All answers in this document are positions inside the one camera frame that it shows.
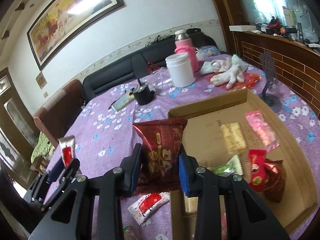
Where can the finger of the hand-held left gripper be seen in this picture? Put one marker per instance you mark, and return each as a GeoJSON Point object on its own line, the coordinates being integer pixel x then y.
{"type": "Point", "coordinates": [71, 171]}
{"type": "Point", "coordinates": [56, 170]}

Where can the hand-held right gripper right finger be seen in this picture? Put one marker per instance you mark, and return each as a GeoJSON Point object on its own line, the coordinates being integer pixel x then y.
{"type": "Point", "coordinates": [182, 175]}

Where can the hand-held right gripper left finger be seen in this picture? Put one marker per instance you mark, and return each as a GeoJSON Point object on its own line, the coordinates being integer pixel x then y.
{"type": "Point", "coordinates": [135, 175]}

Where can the white and red snack packet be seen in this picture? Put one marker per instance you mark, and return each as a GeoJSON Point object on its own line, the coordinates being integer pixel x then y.
{"type": "Point", "coordinates": [147, 203]}
{"type": "Point", "coordinates": [67, 150]}

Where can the dark red foil snack packet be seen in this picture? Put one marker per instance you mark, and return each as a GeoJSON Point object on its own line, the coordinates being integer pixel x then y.
{"type": "Point", "coordinates": [276, 182]}
{"type": "Point", "coordinates": [162, 142]}

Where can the cardboard box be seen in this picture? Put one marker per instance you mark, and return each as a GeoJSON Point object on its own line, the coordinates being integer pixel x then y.
{"type": "Point", "coordinates": [205, 140]}

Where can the green candy packet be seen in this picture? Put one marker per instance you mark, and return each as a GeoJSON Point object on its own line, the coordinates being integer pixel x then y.
{"type": "Point", "coordinates": [227, 167]}

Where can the bright red snack packet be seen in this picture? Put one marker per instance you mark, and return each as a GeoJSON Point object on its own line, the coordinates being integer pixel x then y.
{"type": "Point", "coordinates": [257, 170]}

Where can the pink cartoon snack packet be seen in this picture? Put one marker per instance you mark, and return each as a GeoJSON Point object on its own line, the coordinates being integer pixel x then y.
{"type": "Point", "coordinates": [260, 127]}

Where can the green patterned cloth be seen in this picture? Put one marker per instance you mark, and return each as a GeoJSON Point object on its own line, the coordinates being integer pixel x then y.
{"type": "Point", "coordinates": [41, 147]}

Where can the purple floral tablecloth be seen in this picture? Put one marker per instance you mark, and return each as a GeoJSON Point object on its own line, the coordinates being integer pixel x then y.
{"type": "Point", "coordinates": [112, 135]}

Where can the green printed packet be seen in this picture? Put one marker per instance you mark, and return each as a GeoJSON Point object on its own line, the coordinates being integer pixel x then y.
{"type": "Point", "coordinates": [127, 232]}

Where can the beige snack packet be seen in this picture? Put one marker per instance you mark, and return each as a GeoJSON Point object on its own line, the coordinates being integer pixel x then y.
{"type": "Point", "coordinates": [233, 137]}

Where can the brown chair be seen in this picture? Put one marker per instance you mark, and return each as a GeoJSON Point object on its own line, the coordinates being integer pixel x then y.
{"type": "Point", "coordinates": [57, 105]}

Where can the wooden glass panel door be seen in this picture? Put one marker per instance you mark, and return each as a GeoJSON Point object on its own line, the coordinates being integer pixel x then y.
{"type": "Point", "coordinates": [12, 110]}

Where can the clear plastic container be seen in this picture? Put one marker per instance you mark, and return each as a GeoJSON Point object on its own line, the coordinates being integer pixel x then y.
{"type": "Point", "coordinates": [160, 80]}

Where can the black sofa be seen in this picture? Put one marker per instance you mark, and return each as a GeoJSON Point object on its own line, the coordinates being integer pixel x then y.
{"type": "Point", "coordinates": [112, 77]}

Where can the white plastic jar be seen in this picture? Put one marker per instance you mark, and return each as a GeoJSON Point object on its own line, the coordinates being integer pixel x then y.
{"type": "Point", "coordinates": [180, 70]}

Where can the white cotton glove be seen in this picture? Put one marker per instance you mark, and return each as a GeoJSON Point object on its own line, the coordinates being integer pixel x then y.
{"type": "Point", "coordinates": [215, 65]}
{"type": "Point", "coordinates": [230, 77]}

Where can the grey phone stand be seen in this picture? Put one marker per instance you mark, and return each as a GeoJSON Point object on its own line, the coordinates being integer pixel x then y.
{"type": "Point", "coordinates": [271, 100]}

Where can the red glitter plastic bag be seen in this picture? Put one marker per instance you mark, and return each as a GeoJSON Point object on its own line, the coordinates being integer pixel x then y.
{"type": "Point", "coordinates": [250, 78]}

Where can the pink knit-sleeved thermos bottle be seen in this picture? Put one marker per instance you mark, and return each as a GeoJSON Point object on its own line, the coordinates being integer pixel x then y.
{"type": "Point", "coordinates": [192, 55]}

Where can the blue printed packet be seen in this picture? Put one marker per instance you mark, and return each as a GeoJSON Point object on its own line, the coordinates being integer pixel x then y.
{"type": "Point", "coordinates": [208, 52]}

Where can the black bag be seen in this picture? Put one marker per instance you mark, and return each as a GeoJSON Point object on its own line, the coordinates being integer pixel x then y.
{"type": "Point", "coordinates": [202, 36]}

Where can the framed horse painting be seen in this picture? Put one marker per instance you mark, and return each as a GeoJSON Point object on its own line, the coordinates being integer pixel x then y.
{"type": "Point", "coordinates": [70, 17]}

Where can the wooden brick-pattern counter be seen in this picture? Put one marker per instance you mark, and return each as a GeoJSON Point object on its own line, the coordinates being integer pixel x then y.
{"type": "Point", "coordinates": [295, 65]}

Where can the white flat box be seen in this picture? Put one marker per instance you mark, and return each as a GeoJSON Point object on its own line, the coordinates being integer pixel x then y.
{"type": "Point", "coordinates": [242, 28]}

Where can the window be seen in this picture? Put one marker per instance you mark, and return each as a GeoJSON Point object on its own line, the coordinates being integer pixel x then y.
{"type": "Point", "coordinates": [265, 0]}

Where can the small framed wall plaque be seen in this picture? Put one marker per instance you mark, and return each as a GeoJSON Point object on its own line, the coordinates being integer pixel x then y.
{"type": "Point", "coordinates": [41, 80]}

